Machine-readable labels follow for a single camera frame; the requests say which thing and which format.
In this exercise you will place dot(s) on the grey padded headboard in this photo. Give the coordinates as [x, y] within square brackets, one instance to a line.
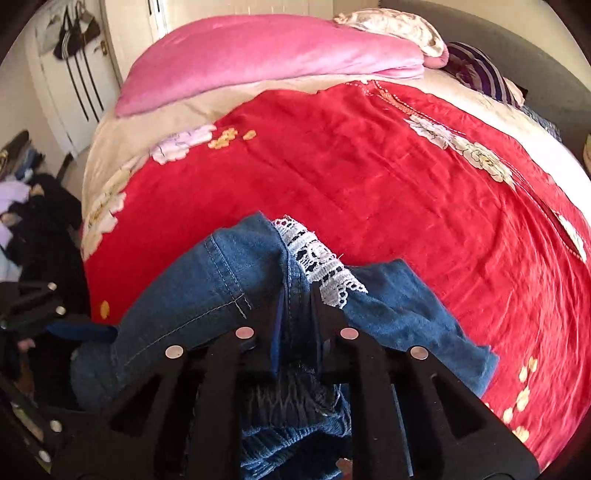
[553, 91]

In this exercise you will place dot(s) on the red floral bed cover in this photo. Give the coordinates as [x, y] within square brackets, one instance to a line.
[379, 171]

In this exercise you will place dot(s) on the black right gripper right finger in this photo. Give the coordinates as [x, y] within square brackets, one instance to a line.
[412, 418]

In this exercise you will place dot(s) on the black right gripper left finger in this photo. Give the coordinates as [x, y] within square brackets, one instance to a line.
[181, 418]

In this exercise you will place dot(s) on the cream bed sheet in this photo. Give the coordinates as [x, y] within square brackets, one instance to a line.
[120, 140]

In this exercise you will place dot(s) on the cream wardrobe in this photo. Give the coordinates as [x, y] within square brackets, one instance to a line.
[134, 25]

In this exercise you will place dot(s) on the clothes heap by wall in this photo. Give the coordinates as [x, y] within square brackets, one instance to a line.
[42, 226]

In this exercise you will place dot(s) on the pink folded quilt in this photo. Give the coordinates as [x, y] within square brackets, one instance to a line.
[231, 50]

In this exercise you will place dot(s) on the white door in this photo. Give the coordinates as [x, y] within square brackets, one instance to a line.
[54, 91]

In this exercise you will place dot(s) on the hanging bags on door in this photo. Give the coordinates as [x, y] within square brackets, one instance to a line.
[66, 35]

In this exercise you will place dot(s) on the blue denim pants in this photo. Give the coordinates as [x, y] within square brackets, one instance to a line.
[296, 429]

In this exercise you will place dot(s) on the floral cream pillow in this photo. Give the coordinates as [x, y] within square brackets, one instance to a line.
[396, 23]

